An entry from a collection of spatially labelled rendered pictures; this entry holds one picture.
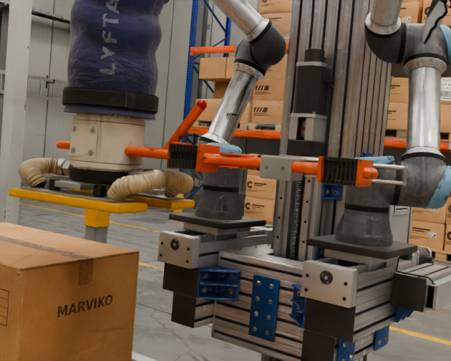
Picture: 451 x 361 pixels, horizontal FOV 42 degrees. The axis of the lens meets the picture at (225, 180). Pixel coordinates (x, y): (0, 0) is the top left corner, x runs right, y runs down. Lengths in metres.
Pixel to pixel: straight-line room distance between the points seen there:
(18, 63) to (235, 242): 3.14
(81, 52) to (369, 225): 0.82
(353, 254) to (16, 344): 0.84
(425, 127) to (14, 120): 3.53
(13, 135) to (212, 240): 3.07
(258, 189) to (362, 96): 7.94
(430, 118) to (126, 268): 0.92
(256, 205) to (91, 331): 8.24
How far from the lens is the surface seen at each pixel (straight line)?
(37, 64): 12.19
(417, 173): 1.60
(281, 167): 1.17
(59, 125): 12.47
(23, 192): 1.45
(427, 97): 1.70
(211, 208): 1.82
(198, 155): 1.25
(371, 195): 1.57
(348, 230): 1.58
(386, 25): 1.72
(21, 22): 4.76
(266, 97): 9.69
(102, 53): 1.38
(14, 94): 4.69
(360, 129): 1.85
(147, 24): 1.41
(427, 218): 8.54
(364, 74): 1.86
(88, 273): 1.57
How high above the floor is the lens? 1.25
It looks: 3 degrees down
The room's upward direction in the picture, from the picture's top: 5 degrees clockwise
